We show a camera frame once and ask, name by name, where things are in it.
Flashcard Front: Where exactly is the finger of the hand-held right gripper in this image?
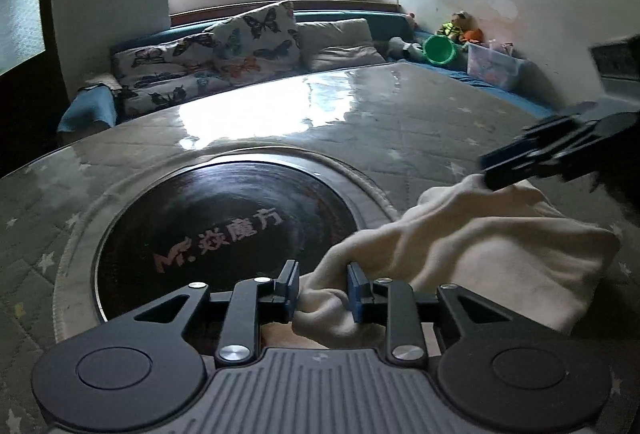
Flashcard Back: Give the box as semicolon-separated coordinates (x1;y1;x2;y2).
520;102;599;148
479;126;594;191

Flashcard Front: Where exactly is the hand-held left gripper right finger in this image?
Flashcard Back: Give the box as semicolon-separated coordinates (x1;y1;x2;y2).
346;261;522;365

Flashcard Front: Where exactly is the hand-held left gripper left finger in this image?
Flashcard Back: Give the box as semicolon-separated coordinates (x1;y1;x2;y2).
134;260;301;365

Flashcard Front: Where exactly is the cream cloth towel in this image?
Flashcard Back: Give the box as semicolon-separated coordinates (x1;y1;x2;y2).
260;174;622;351

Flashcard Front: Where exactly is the blue sofa seat pad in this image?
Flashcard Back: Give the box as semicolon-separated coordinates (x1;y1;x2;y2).
400;31;557;116

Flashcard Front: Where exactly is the clear plastic storage box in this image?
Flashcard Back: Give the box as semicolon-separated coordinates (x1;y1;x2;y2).
466;43;531;93

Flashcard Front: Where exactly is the black round induction cooktop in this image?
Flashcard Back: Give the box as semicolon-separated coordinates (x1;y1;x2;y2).
92;158;375;322

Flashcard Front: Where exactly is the green plastic bucket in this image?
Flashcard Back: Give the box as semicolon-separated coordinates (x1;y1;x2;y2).
422;34;459;68

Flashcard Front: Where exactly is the brown teddy bear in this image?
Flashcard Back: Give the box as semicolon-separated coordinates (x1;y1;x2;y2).
437;10;476;40

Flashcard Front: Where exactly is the grey plush toy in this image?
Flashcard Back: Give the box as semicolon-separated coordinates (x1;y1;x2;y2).
387;36;426;63

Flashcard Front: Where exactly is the teal sofa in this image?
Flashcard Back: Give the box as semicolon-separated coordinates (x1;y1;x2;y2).
57;9;556;145

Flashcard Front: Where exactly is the beige cushion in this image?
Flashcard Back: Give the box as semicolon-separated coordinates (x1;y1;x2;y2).
297;18;387;73

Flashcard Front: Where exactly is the butterfly print cushion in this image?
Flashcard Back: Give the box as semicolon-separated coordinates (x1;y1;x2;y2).
111;34;226;117
202;0;301;87

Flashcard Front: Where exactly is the blue towel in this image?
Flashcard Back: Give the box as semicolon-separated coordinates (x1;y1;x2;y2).
57;86;118;135

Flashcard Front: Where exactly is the beige cloth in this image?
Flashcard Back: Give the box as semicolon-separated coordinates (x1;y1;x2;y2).
80;73;123;93

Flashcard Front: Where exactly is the dark wooden door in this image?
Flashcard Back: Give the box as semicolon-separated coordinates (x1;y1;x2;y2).
0;0;70;175

